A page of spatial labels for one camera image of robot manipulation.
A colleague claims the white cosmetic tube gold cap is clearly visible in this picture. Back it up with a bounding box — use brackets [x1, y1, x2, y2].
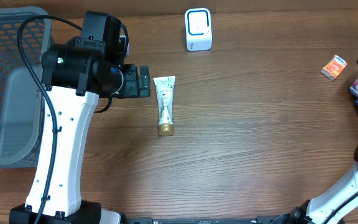
[154, 76, 176, 136]

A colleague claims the small orange tissue pack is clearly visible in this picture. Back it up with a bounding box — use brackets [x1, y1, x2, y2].
[321, 55, 347, 80]

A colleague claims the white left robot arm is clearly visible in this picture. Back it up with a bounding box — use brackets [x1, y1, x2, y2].
[9, 11, 150, 224]

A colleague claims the white barcode scanner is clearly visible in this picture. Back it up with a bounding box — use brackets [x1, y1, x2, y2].
[185, 7, 213, 52]

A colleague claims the grey plastic shopping basket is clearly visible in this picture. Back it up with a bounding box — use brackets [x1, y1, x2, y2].
[0, 6, 46, 168]

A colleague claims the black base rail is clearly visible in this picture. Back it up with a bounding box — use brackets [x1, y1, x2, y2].
[121, 214, 288, 224]

